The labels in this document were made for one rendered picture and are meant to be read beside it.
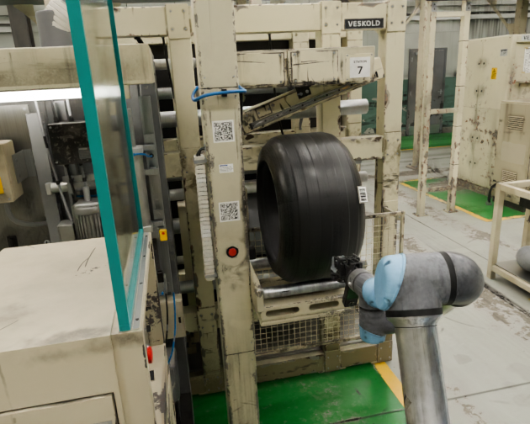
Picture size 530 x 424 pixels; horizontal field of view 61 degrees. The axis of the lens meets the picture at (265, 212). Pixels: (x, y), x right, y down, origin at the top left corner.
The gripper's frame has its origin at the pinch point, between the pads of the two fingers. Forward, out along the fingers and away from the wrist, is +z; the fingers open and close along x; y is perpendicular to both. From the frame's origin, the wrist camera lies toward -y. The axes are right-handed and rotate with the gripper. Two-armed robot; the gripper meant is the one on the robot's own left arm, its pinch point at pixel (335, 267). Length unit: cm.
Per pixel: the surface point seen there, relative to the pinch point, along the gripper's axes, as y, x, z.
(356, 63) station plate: 74, -26, 34
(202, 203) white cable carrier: 26, 44, 16
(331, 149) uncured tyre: 41.6, -2.6, 5.9
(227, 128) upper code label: 52, 33, 11
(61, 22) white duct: 93, 86, 34
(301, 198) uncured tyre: 26.9, 11.9, -3.6
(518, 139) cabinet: 20, -339, 306
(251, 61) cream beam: 77, 18, 34
